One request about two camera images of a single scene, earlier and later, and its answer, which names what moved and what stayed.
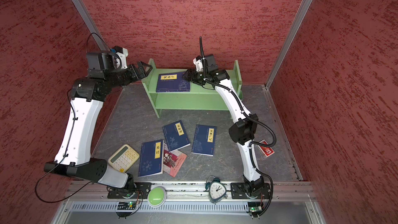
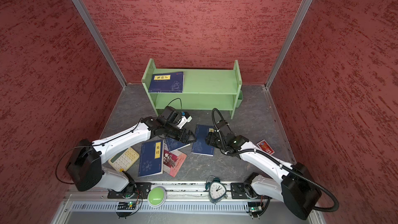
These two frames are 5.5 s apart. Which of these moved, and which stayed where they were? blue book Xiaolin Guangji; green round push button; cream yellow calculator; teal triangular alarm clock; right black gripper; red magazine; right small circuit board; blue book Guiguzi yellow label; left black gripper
Moved: left black gripper; blue book Guiguzi yellow label; right black gripper
Stayed: red magazine; right small circuit board; green round push button; cream yellow calculator; teal triangular alarm clock; blue book Xiaolin Guangji
